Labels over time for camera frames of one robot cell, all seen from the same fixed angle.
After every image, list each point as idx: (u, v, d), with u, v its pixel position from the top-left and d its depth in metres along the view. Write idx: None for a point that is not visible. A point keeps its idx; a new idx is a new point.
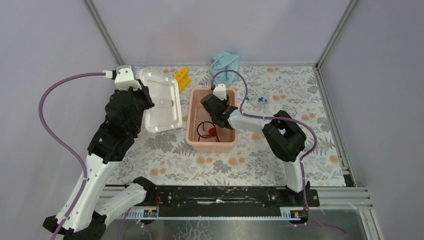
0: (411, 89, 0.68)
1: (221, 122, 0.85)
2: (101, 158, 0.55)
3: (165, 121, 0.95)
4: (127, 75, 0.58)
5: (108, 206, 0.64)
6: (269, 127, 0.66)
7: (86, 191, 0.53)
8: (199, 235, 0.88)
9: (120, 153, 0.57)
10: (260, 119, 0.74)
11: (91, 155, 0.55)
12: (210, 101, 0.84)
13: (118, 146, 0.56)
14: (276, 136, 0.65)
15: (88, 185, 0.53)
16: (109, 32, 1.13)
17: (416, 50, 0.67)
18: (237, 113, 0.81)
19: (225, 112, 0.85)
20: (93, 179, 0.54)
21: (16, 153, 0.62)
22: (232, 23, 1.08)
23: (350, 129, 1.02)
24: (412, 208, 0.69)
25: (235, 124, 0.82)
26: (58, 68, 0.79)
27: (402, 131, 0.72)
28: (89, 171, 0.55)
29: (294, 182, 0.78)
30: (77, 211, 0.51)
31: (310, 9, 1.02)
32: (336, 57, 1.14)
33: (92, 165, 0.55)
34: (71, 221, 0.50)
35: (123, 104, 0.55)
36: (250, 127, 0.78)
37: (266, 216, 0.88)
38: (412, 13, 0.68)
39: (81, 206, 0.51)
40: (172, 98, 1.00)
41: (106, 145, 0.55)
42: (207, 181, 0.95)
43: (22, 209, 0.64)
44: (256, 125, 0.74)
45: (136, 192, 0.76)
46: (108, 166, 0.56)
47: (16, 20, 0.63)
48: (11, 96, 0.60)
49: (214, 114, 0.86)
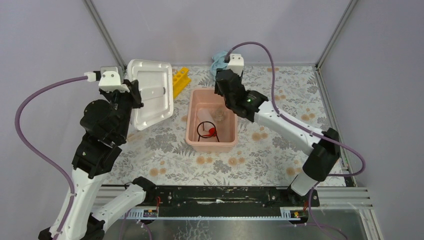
0: (411, 88, 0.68)
1: (241, 111, 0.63)
2: (87, 173, 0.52)
3: (155, 112, 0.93)
4: (113, 79, 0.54)
5: (106, 211, 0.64)
6: (318, 149, 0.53)
7: (75, 206, 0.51)
8: (199, 235, 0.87)
9: (106, 165, 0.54)
10: (307, 133, 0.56)
11: (76, 170, 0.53)
12: (231, 82, 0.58)
13: (103, 158, 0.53)
14: (322, 160, 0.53)
15: (77, 200, 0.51)
16: (109, 32, 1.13)
17: (415, 50, 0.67)
18: (270, 111, 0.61)
19: (250, 100, 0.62)
20: (81, 193, 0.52)
21: (16, 152, 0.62)
22: (232, 23, 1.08)
23: (350, 129, 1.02)
24: (412, 208, 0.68)
25: (260, 120, 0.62)
26: (57, 67, 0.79)
27: (401, 130, 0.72)
28: (76, 186, 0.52)
29: (302, 187, 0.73)
30: (69, 226, 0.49)
31: (309, 9, 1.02)
32: (336, 57, 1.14)
33: (79, 179, 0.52)
34: (63, 236, 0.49)
35: (100, 118, 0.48)
36: (282, 132, 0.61)
37: (266, 216, 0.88)
38: (411, 13, 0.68)
39: (72, 221, 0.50)
40: (165, 86, 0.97)
41: (90, 159, 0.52)
42: (207, 181, 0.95)
43: (20, 208, 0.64)
44: (299, 139, 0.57)
45: (135, 196, 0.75)
46: (96, 180, 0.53)
47: (18, 22, 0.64)
48: (11, 95, 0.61)
49: (233, 99, 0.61)
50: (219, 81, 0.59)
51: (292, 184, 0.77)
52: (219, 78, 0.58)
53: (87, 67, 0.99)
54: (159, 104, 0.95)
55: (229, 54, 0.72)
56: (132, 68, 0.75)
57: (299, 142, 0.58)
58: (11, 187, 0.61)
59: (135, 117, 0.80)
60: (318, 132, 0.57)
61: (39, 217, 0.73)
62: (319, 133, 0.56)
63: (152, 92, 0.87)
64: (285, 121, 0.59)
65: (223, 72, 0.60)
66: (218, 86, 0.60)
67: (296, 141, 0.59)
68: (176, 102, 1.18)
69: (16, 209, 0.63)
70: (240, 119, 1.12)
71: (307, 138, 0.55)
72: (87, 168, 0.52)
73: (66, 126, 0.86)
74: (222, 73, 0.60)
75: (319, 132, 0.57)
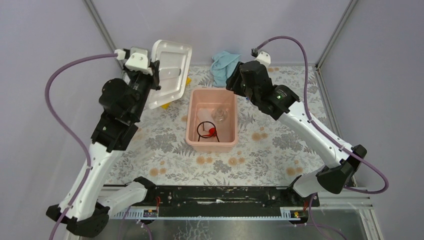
0: (411, 88, 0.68)
1: (267, 105, 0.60)
2: (105, 147, 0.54)
3: (167, 91, 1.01)
4: (140, 62, 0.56)
5: (111, 199, 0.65)
6: (345, 166, 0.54)
7: (89, 180, 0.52)
8: (199, 235, 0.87)
9: (124, 142, 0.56)
10: (336, 147, 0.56)
11: (94, 144, 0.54)
12: (258, 72, 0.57)
13: (122, 135, 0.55)
14: (347, 176, 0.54)
15: (92, 173, 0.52)
16: (109, 32, 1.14)
17: (415, 50, 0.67)
18: (301, 114, 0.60)
19: (280, 96, 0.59)
20: (97, 168, 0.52)
21: (16, 153, 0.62)
22: (232, 23, 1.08)
23: (349, 130, 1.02)
24: (412, 208, 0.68)
25: (287, 121, 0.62)
26: (57, 68, 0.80)
27: (401, 130, 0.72)
28: (92, 160, 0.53)
29: (304, 190, 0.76)
30: (81, 200, 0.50)
31: (309, 10, 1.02)
32: (336, 57, 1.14)
33: (96, 153, 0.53)
34: (74, 210, 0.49)
35: (119, 98, 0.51)
36: (308, 139, 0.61)
37: (266, 216, 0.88)
38: (411, 14, 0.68)
39: (84, 195, 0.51)
40: (181, 67, 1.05)
41: (110, 135, 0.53)
42: (207, 181, 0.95)
43: (20, 208, 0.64)
44: (327, 151, 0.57)
45: (138, 190, 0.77)
46: (112, 155, 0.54)
47: (17, 23, 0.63)
48: (11, 96, 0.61)
49: (258, 93, 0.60)
50: (244, 73, 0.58)
51: (293, 186, 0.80)
52: (244, 69, 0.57)
53: (88, 68, 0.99)
54: (172, 84, 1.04)
55: (258, 47, 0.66)
56: (157, 48, 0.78)
57: (325, 154, 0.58)
58: (12, 188, 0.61)
59: (149, 98, 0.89)
60: (348, 147, 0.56)
61: (39, 217, 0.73)
62: (349, 149, 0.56)
63: (168, 72, 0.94)
64: (315, 128, 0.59)
65: (250, 63, 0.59)
66: (243, 77, 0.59)
67: (322, 152, 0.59)
68: (176, 102, 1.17)
69: (17, 210, 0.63)
70: (240, 119, 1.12)
71: (336, 153, 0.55)
72: (105, 142, 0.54)
73: (66, 126, 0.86)
74: (248, 64, 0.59)
75: (349, 147, 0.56)
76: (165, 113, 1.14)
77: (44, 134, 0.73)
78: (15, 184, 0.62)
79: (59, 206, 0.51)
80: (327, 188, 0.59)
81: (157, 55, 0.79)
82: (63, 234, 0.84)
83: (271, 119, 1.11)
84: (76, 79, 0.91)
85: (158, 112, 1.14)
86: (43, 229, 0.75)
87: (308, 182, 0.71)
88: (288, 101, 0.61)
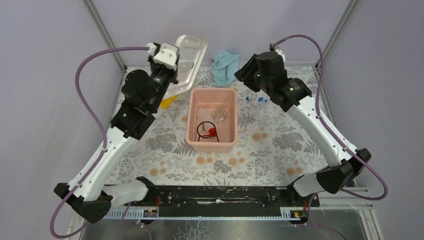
0: (411, 88, 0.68)
1: (278, 96, 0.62)
2: (122, 133, 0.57)
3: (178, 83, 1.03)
4: (169, 58, 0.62)
5: (114, 190, 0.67)
6: (346, 166, 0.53)
7: (102, 163, 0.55)
8: (199, 235, 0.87)
9: (141, 131, 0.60)
10: (340, 146, 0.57)
11: (112, 129, 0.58)
12: (273, 62, 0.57)
13: (140, 123, 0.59)
14: (346, 177, 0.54)
15: (105, 156, 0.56)
16: (109, 33, 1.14)
17: (415, 50, 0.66)
18: (310, 109, 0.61)
19: (292, 89, 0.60)
20: (110, 152, 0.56)
21: (16, 153, 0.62)
22: (232, 23, 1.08)
23: (349, 130, 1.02)
24: (412, 207, 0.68)
25: (295, 114, 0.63)
26: (56, 68, 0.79)
27: (402, 130, 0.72)
28: (108, 143, 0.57)
29: (303, 189, 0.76)
30: (90, 181, 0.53)
31: (309, 10, 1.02)
32: (336, 57, 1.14)
33: (112, 136, 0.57)
34: (83, 189, 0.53)
35: (139, 88, 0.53)
36: (313, 134, 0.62)
37: (266, 217, 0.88)
38: (411, 14, 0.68)
39: (95, 176, 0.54)
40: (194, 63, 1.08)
41: (128, 122, 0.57)
42: (207, 181, 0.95)
43: (20, 208, 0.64)
44: (330, 149, 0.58)
45: (139, 187, 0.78)
46: (128, 141, 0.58)
47: (16, 23, 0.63)
48: (11, 96, 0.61)
49: (271, 82, 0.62)
50: (259, 61, 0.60)
51: (294, 185, 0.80)
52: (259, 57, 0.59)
53: (88, 68, 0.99)
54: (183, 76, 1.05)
55: (277, 43, 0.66)
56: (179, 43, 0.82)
57: (328, 152, 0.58)
58: (11, 188, 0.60)
59: None
60: (352, 149, 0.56)
61: (40, 217, 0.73)
62: (353, 150, 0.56)
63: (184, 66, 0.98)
64: (322, 125, 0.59)
65: (267, 53, 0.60)
66: (258, 65, 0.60)
67: (325, 149, 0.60)
68: (176, 102, 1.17)
69: (17, 209, 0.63)
70: (240, 119, 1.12)
71: (339, 151, 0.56)
72: (124, 127, 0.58)
73: (66, 126, 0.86)
74: (265, 54, 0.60)
75: (353, 149, 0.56)
76: (165, 113, 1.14)
77: (43, 134, 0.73)
78: (15, 184, 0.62)
79: (68, 184, 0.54)
80: (325, 187, 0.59)
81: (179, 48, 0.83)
82: (63, 234, 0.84)
83: (271, 119, 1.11)
84: (76, 78, 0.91)
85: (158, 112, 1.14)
86: (43, 229, 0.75)
87: (309, 182, 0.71)
88: (300, 94, 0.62)
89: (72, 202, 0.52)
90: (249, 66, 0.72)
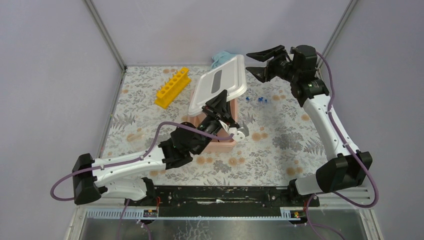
0: (412, 87, 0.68)
1: (297, 89, 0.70)
2: (163, 156, 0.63)
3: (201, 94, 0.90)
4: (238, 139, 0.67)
5: (113, 183, 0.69)
6: (341, 159, 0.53)
7: (130, 165, 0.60)
8: (199, 235, 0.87)
9: (175, 165, 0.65)
10: (341, 142, 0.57)
11: (158, 147, 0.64)
12: (308, 57, 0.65)
13: (176, 160, 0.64)
14: (340, 171, 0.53)
15: (138, 163, 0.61)
16: (109, 32, 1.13)
17: (416, 50, 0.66)
18: (322, 105, 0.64)
19: (311, 85, 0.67)
20: (143, 162, 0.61)
21: (15, 151, 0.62)
22: (233, 22, 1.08)
23: (349, 130, 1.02)
24: (412, 207, 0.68)
25: (308, 108, 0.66)
26: (57, 67, 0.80)
27: (402, 130, 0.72)
28: (148, 155, 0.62)
29: (303, 186, 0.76)
30: (112, 171, 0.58)
31: (310, 10, 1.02)
32: (336, 57, 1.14)
33: (155, 153, 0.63)
34: (101, 172, 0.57)
35: (182, 140, 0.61)
36: (320, 130, 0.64)
37: (266, 217, 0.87)
38: (413, 14, 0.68)
39: (117, 170, 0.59)
40: (226, 76, 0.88)
41: (170, 152, 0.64)
42: (207, 181, 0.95)
43: (20, 209, 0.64)
44: (330, 143, 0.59)
45: (138, 191, 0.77)
46: (160, 165, 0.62)
47: (17, 23, 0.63)
48: (10, 95, 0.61)
49: (297, 76, 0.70)
50: (297, 54, 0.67)
51: (296, 182, 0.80)
52: (298, 50, 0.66)
53: (87, 67, 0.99)
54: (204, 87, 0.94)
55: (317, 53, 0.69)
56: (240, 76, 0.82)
57: (329, 146, 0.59)
58: (11, 189, 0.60)
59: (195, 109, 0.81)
60: (353, 148, 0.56)
61: (40, 216, 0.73)
62: (353, 149, 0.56)
63: (216, 85, 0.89)
64: (328, 120, 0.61)
65: (306, 48, 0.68)
66: (294, 57, 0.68)
67: (327, 144, 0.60)
68: (176, 102, 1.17)
69: (17, 209, 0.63)
70: (240, 119, 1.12)
71: (338, 146, 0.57)
72: (166, 154, 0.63)
73: (66, 126, 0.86)
74: (305, 48, 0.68)
75: (354, 149, 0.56)
76: (165, 113, 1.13)
77: (42, 133, 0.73)
78: (15, 184, 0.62)
79: (94, 161, 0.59)
80: (320, 180, 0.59)
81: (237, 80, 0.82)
82: (63, 233, 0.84)
83: (271, 119, 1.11)
84: (76, 79, 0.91)
85: (158, 112, 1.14)
86: (44, 228, 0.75)
87: (308, 182, 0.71)
88: (318, 93, 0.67)
89: (84, 176, 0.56)
90: (274, 52, 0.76)
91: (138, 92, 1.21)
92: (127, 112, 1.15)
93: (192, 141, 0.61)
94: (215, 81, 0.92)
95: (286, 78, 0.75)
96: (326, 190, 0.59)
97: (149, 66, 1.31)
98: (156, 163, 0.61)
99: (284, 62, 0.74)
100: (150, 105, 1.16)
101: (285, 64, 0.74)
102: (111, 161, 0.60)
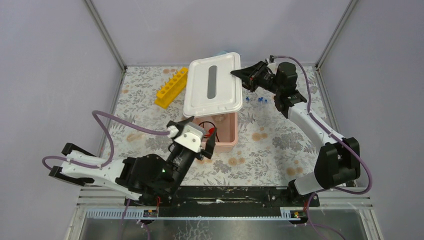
0: (411, 88, 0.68)
1: (279, 104, 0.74)
2: (118, 175, 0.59)
3: (194, 94, 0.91)
4: (185, 138, 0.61)
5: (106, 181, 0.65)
6: (330, 148, 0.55)
7: (89, 170, 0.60)
8: (199, 235, 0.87)
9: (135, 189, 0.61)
10: (326, 133, 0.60)
11: (122, 164, 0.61)
12: (289, 76, 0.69)
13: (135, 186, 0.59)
14: (332, 160, 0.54)
15: (94, 171, 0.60)
16: (109, 33, 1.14)
17: (415, 51, 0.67)
18: (303, 109, 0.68)
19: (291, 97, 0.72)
20: (99, 172, 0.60)
21: (16, 151, 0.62)
22: (232, 22, 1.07)
23: (348, 130, 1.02)
24: (411, 208, 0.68)
25: (293, 115, 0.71)
26: (57, 68, 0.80)
27: (402, 130, 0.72)
28: (108, 167, 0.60)
29: (303, 187, 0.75)
30: (74, 168, 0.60)
31: (309, 11, 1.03)
32: (336, 57, 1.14)
33: (114, 169, 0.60)
34: (67, 165, 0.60)
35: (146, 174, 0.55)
36: (307, 130, 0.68)
37: (266, 216, 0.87)
38: (412, 15, 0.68)
39: (79, 170, 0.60)
40: (222, 82, 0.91)
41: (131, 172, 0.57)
42: (207, 181, 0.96)
43: (21, 208, 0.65)
44: (317, 136, 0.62)
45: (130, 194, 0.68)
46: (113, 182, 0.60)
47: (17, 24, 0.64)
48: (10, 95, 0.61)
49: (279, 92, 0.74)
50: (280, 72, 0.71)
51: (295, 182, 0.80)
52: (281, 69, 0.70)
53: (87, 68, 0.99)
54: (196, 85, 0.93)
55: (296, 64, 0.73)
56: (237, 88, 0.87)
57: (316, 138, 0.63)
58: (11, 189, 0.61)
59: (192, 112, 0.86)
60: (338, 136, 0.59)
61: (40, 217, 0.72)
62: (338, 137, 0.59)
63: (210, 88, 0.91)
64: (311, 118, 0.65)
65: (287, 66, 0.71)
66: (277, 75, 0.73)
67: (315, 139, 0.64)
68: (176, 102, 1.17)
69: (17, 210, 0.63)
70: (240, 119, 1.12)
71: (324, 137, 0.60)
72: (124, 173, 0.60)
73: (66, 126, 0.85)
74: (286, 66, 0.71)
75: (339, 136, 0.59)
76: (165, 113, 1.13)
77: (43, 133, 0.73)
78: (16, 185, 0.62)
79: (71, 152, 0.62)
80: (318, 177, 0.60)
81: (235, 91, 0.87)
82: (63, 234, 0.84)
83: (271, 119, 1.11)
84: (76, 79, 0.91)
85: (157, 112, 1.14)
86: (44, 229, 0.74)
87: (308, 182, 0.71)
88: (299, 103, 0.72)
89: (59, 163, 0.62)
90: (257, 69, 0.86)
91: (138, 92, 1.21)
92: (127, 112, 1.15)
93: (158, 181, 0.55)
94: (210, 84, 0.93)
95: (270, 90, 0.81)
96: (325, 185, 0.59)
97: (149, 66, 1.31)
98: (109, 179, 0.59)
99: (267, 76, 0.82)
100: (150, 105, 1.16)
101: (268, 77, 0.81)
102: (81, 159, 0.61)
